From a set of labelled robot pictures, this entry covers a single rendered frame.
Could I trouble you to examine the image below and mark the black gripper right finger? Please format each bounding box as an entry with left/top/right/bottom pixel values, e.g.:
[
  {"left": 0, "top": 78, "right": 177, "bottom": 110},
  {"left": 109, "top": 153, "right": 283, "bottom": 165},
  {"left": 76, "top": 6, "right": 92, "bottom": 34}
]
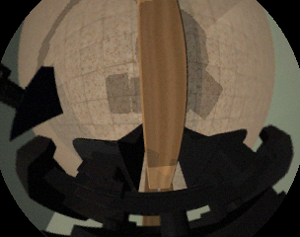
[{"left": 178, "top": 127, "right": 248, "bottom": 189}]

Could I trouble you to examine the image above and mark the wooden post with slot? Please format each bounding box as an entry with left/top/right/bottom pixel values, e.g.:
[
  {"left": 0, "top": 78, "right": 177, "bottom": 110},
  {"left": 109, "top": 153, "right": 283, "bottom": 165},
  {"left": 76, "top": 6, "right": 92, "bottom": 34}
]
[{"left": 142, "top": 165, "right": 174, "bottom": 226}]

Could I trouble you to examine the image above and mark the dark brown wooden rail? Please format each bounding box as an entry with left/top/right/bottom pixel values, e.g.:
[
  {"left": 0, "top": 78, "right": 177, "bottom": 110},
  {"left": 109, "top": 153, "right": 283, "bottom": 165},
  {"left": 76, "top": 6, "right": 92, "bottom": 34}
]
[{"left": 137, "top": 0, "right": 188, "bottom": 191}]

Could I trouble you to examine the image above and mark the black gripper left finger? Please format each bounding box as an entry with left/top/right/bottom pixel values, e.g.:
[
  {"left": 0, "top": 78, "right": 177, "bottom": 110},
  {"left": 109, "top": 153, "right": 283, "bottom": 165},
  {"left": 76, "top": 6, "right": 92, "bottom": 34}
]
[{"left": 72, "top": 123, "right": 145, "bottom": 193}]

